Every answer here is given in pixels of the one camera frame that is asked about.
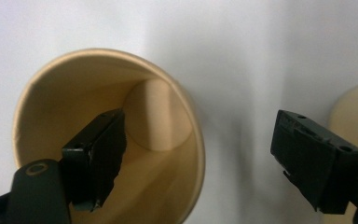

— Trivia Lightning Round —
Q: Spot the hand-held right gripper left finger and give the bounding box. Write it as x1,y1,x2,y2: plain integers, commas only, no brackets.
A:
61,107,128,213

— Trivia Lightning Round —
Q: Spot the tan paper cup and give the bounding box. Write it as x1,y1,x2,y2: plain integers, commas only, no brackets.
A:
11,48,207,224
322,81,358,224

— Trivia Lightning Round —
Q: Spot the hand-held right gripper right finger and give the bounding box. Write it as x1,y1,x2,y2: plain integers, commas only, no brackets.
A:
269,109,358,216

